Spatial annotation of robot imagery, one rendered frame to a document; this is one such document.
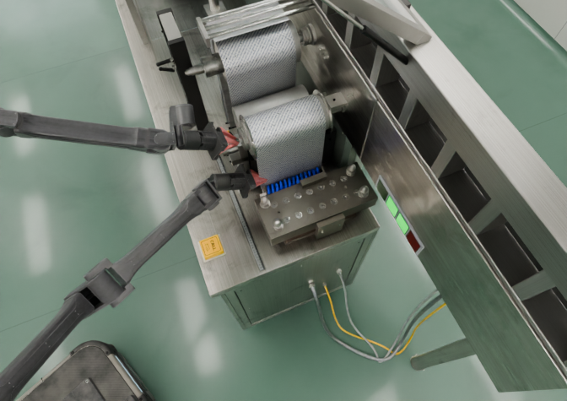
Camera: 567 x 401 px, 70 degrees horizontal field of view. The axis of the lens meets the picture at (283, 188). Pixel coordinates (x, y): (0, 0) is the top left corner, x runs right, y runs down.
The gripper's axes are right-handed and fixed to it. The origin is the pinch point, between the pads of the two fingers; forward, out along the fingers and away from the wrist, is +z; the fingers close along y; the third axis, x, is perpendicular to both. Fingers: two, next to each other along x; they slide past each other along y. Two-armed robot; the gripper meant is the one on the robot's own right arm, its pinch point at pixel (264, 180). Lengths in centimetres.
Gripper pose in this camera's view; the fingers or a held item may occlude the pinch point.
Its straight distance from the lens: 139.4
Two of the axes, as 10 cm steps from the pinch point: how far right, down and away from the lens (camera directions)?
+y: 3.8, 8.1, -4.5
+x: 4.5, -5.8, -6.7
